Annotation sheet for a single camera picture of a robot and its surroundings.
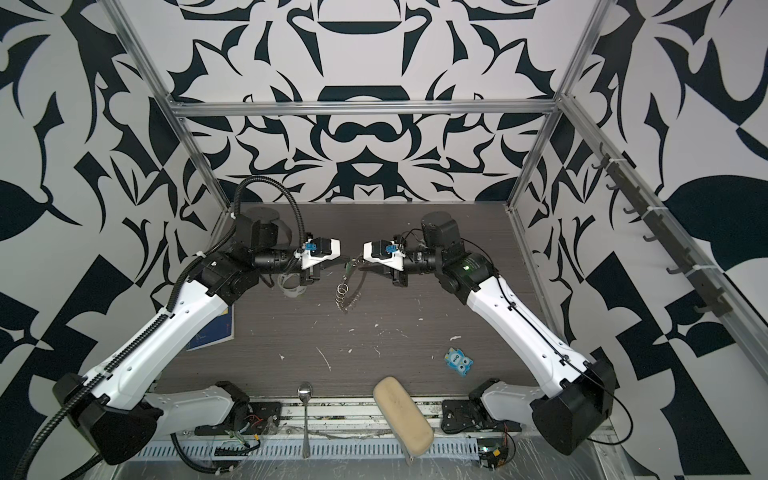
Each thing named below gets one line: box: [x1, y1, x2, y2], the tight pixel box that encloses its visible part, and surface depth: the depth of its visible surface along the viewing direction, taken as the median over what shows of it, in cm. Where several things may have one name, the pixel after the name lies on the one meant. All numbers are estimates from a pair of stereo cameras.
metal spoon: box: [297, 381, 313, 459], surface depth 78 cm
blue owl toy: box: [444, 347, 474, 377], surface depth 83 cm
